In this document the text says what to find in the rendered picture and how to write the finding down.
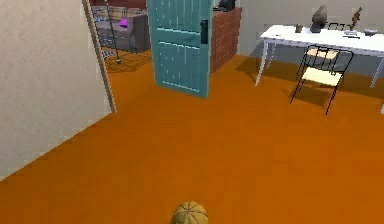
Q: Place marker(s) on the orange basketball with black lines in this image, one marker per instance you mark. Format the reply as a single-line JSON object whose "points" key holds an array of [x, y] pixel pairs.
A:
{"points": [[190, 213]]}

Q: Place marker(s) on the teal room door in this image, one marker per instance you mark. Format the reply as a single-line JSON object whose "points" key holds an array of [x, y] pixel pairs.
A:
{"points": [[180, 43]]}

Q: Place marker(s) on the red brick cabinet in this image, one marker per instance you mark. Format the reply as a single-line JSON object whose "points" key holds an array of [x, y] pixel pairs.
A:
{"points": [[226, 36]]}

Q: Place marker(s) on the grey sofa with plaid blanket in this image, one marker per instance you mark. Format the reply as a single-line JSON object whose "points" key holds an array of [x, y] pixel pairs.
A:
{"points": [[128, 30]]}

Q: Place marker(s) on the purple cushion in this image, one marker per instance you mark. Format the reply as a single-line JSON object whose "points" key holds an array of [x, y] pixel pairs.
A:
{"points": [[123, 23]]}

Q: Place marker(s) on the dark object on cabinet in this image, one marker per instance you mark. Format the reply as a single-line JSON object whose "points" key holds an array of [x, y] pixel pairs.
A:
{"points": [[227, 4]]}

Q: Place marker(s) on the black floor lamp pole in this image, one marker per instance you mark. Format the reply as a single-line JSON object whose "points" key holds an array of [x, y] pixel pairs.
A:
{"points": [[112, 31]]}

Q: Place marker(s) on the small tan cup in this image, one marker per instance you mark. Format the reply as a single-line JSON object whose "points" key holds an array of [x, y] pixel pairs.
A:
{"points": [[298, 28]]}

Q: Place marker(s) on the white table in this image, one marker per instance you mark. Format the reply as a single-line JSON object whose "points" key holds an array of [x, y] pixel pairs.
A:
{"points": [[320, 39]]}

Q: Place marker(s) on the grey rock sculpture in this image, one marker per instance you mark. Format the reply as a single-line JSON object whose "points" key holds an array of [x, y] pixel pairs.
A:
{"points": [[319, 19]]}

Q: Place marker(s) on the grey flat book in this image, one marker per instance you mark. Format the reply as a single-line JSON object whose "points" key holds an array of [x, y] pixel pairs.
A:
{"points": [[351, 33]]}

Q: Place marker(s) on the brown figurine statue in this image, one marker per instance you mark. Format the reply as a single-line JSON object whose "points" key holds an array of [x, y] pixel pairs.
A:
{"points": [[356, 17]]}

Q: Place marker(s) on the grey small bowl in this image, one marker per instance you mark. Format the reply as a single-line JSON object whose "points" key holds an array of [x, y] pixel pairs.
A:
{"points": [[370, 32]]}

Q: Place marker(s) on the black frame chair cream seat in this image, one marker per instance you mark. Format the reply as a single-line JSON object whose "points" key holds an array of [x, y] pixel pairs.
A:
{"points": [[321, 75]]}

